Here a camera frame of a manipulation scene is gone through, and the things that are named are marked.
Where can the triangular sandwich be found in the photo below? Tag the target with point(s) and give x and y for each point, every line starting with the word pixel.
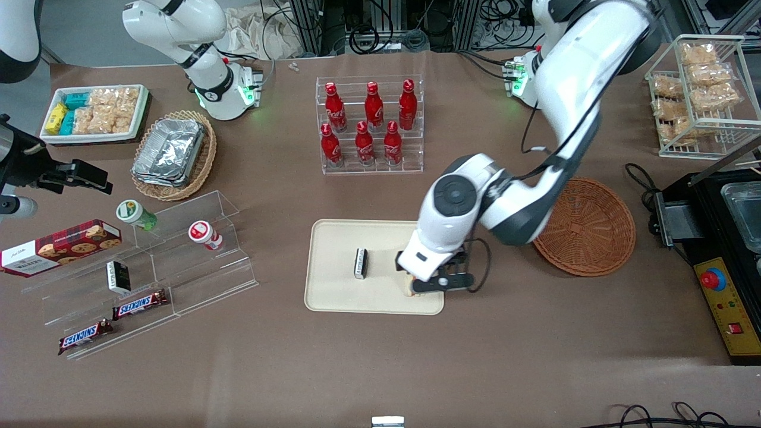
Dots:
pixel 409 288

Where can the yellow snack packet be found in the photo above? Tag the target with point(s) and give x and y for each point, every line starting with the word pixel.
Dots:
pixel 56 119

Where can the steel pan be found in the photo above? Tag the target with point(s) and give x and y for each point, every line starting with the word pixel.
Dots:
pixel 743 214

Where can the brown snickers bar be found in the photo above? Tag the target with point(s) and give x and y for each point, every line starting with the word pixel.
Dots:
pixel 140 305
pixel 85 337

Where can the grey metal bar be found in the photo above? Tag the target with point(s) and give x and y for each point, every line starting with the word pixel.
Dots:
pixel 725 162

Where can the green lidded cup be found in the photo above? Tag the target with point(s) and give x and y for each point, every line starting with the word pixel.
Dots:
pixel 132 213

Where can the aluminium foil tray stack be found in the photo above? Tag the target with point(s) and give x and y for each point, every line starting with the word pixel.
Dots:
pixel 169 151

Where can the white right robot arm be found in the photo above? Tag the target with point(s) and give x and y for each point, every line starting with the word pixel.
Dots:
pixel 178 24

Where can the red tartan cookie box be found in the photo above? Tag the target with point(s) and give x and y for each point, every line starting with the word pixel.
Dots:
pixel 65 246

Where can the beige rectangular tray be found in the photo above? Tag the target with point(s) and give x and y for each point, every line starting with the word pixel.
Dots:
pixel 333 267

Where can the red cola bottle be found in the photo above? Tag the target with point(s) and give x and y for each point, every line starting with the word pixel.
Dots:
pixel 408 107
pixel 392 145
pixel 373 110
pixel 330 148
pixel 364 145
pixel 336 110

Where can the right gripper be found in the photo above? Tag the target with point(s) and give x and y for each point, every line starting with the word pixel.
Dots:
pixel 31 160

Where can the aluminium frame post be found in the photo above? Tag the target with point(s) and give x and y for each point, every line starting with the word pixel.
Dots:
pixel 309 27

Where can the clear acrylic stepped shelf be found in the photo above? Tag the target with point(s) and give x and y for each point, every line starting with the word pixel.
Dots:
pixel 202 279

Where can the clear rice cracker bag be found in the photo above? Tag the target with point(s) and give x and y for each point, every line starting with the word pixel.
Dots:
pixel 98 122
pixel 116 98

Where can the small red rocker switch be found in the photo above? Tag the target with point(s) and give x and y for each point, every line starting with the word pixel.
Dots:
pixel 736 328

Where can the clear acrylic bottle rack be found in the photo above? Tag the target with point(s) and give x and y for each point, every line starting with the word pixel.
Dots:
pixel 410 160

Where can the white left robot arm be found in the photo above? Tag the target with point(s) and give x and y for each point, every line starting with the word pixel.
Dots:
pixel 571 77

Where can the brown round wicker basket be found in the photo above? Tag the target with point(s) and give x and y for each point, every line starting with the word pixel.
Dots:
pixel 594 232

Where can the small black box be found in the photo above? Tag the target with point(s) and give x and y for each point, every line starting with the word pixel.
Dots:
pixel 119 277

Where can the teal snack packet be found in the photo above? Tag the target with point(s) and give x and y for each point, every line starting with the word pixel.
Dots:
pixel 68 123
pixel 76 100

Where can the light oval wicker basket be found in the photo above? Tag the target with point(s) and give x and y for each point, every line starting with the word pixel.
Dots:
pixel 205 160

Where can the yellow control panel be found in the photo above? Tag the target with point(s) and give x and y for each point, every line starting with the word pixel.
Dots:
pixel 728 309

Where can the red emergency stop button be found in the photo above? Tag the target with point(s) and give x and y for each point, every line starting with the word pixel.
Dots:
pixel 713 280

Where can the red lidded cup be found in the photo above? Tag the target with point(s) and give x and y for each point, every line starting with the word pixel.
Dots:
pixel 202 233

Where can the beige crumpled cloth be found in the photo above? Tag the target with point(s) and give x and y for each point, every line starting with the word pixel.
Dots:
pixel 255 32

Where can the small black white packet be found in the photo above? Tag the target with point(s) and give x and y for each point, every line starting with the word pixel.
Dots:
pixel 361 263

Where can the black machine housing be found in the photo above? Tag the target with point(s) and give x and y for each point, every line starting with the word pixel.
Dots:
pixel 707 232

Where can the white rectangular snack tray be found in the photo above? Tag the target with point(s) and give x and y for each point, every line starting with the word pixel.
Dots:
pixel 95 138

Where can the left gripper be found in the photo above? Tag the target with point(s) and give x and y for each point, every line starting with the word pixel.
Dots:
pixel 398 261

